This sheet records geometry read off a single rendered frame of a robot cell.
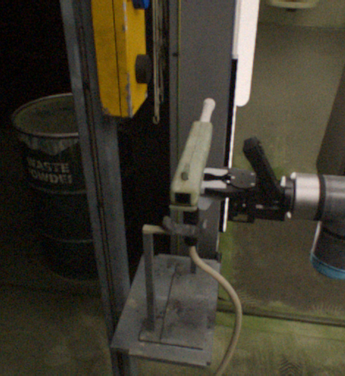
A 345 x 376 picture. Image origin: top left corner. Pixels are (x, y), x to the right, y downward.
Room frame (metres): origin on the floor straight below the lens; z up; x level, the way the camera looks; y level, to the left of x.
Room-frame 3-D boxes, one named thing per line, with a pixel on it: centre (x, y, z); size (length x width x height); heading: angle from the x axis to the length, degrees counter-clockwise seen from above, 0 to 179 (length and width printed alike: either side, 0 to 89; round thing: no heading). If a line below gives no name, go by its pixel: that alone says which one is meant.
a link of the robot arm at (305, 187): (0.62, -0.25, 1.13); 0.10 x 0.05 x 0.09; 170
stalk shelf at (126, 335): (0.66, 0.01, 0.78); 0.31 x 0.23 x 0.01; 170
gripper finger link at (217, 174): (0.67, -0.07, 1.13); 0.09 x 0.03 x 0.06; 72
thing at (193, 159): (0.77, -0.06, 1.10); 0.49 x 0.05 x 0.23; 170
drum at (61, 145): (1.75, 0.48, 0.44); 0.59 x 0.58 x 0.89; 61
